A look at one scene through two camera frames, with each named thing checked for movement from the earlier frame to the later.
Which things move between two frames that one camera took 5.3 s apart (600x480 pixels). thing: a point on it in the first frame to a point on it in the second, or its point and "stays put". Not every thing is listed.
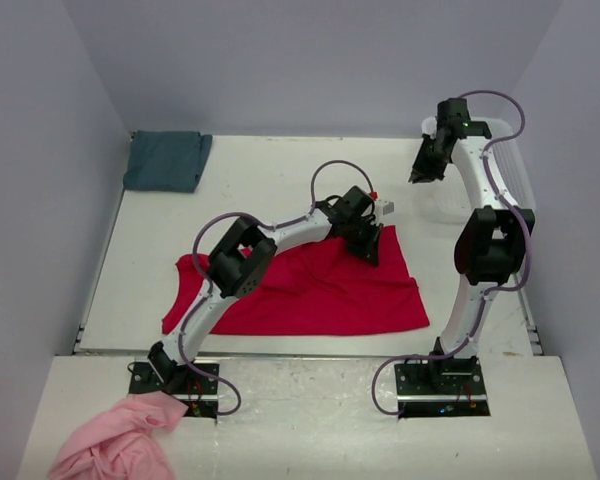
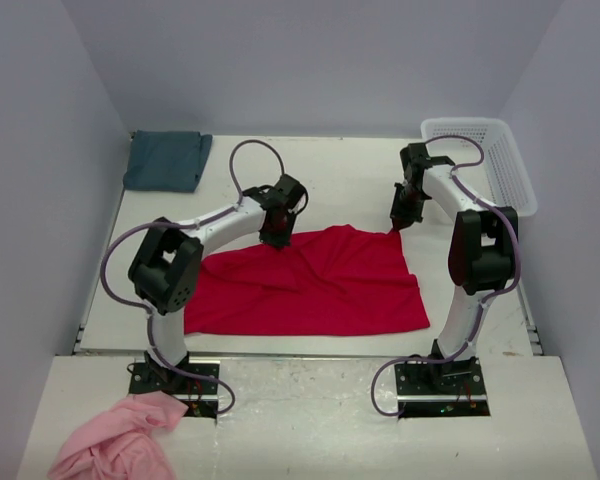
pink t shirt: (120, 443) stays put
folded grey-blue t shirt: (168, 161) stays put
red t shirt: (317, 287) stays put
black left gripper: (368, 242) to (275, 235)
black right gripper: (431, 161) to (405, 215)
